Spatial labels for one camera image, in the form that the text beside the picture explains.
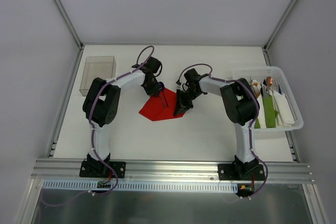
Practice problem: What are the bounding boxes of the right white napkin rolls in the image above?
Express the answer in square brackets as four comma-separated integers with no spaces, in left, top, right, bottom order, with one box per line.
[272,90,295,127]

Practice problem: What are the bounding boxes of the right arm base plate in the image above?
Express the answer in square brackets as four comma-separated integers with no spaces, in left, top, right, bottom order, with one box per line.
[217,163,266,182]

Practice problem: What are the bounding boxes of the red paper napkin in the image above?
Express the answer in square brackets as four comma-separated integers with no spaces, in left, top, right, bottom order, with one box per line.
[139,88,184,121]

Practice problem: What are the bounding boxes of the white slotted cable duct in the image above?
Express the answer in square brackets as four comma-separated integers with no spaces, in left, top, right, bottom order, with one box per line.
[41,179,238,194]

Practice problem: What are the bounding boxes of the white napkin roll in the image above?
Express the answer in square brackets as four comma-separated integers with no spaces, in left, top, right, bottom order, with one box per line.
[251,80,266,129]

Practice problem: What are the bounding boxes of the aluminium front rail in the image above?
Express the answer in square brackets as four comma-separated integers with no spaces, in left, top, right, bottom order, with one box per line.
[31,158,316,184]

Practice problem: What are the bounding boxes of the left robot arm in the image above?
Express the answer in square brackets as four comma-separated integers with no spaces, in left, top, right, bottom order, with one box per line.
[82,57,164,177]

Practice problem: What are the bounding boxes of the left green napkin roll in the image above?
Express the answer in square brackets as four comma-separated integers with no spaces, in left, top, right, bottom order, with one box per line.
[255,119,260,129]

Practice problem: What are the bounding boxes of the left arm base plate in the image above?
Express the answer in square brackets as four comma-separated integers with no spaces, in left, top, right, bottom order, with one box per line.
[79,159,126,178]

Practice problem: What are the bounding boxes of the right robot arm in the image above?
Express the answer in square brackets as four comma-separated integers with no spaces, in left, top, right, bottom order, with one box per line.
[173,68,260,180]

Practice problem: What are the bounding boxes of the white plastic basket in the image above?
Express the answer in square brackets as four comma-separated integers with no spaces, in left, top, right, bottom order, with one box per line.
[233,66,303,132]

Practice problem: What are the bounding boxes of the copper spoon in basket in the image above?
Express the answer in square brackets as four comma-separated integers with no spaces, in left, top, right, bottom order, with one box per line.
[266,77,273,89]

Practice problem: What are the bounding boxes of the iridescent purple spoon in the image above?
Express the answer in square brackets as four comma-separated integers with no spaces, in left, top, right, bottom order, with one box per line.
[158,82,169,109]

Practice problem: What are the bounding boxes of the clear plastic box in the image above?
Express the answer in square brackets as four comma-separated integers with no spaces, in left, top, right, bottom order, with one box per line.
[79,56,117,97]

